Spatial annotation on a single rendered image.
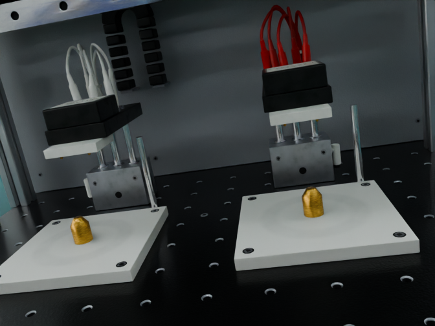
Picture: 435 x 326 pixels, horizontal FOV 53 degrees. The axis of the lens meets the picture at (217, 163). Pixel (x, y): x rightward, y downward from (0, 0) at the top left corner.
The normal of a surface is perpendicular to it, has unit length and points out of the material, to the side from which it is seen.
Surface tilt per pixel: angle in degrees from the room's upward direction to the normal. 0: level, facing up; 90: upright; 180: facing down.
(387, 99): 90
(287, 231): 0
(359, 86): 90
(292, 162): 90
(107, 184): 90
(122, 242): 0
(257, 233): 0
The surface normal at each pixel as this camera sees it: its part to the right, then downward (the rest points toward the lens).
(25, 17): -0.11, 0.28
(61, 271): -0.17, -0.95
